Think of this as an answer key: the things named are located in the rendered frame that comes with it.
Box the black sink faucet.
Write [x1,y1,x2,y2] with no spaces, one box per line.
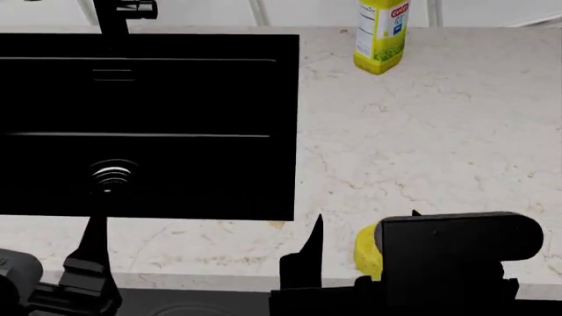
[98,0,159,36]

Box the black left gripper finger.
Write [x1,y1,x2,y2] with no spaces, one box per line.
[62,214,110,269]

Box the white cable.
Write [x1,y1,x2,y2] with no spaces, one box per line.
[500,14,562,29]

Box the yellow sponge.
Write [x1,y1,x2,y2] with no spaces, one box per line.
[354,222,385,278]

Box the metal sink drain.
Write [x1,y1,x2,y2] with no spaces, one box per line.
[90,158,138,195]

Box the black kitchen sink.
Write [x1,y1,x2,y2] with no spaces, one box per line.
[0,32,301,222]

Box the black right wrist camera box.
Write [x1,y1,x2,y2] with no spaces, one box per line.
[379,211,545,299]

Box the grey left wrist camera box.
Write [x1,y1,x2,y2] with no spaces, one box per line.
[0,248,45,316]

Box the yellow cooking oil bottle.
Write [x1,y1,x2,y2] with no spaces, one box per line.
[353,0,412,76]

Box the white metal leg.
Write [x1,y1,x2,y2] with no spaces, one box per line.
[248,0,271,27]
[426,0,443,28]
[76,0,98,26]

